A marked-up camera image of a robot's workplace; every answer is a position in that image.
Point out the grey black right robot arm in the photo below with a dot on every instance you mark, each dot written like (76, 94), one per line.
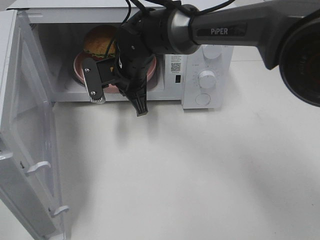
(285, 32)

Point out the lower white microwave knob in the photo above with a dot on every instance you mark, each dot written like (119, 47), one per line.
(207, 79)

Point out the white microwave oven body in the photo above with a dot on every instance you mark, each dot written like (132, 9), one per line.
(60, 26)

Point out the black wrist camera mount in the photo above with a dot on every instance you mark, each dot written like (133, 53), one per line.
(98, 75)

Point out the white warning label sticker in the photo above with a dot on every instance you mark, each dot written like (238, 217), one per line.
(175, 63)

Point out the burger with lettuce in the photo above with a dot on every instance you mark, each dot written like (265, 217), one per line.
(99, 44)

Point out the white microwave knob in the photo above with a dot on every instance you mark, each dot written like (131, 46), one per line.
(207, 79)
(211, 52)

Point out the upper white microwave knob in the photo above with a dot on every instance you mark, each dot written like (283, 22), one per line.
(211, 52)

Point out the round white door button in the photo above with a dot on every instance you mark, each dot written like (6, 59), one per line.
(203, 99)

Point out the pink round plate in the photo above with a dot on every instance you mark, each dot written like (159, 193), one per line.
(112, 89)

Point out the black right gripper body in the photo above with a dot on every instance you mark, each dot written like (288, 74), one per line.
(138, 40)

